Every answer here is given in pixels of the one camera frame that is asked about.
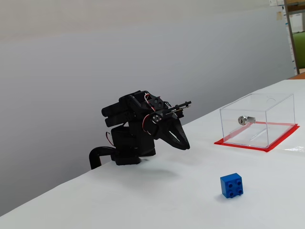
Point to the white papers in shelf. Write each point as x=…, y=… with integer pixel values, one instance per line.
x=297, y=22

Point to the yellow sticky note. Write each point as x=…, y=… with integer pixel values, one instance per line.
x=278, y=15

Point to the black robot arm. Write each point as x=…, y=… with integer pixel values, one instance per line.
x=128, y=143

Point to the green panel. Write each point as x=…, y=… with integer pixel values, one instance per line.
x=300, y=50

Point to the black table clamp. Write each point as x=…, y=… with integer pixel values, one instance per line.
x=95, y=155

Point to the wooden shelf frame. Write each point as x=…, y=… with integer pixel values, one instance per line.
x=297, y=6

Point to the brown wooden table edge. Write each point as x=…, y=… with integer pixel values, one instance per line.
x=299, y=76

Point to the blue lego brick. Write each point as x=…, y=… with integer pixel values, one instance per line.
x=232, y=186

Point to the silver box lock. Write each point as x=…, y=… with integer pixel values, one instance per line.
x=245, y=120

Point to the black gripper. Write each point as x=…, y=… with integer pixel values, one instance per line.
x=169, y=127

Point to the white paper note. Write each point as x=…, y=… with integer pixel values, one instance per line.
x=276, y=2

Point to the red tape frame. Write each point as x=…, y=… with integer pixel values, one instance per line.
x=240, y=145

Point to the transparent plastic box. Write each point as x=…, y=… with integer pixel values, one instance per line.
x=274, y=114

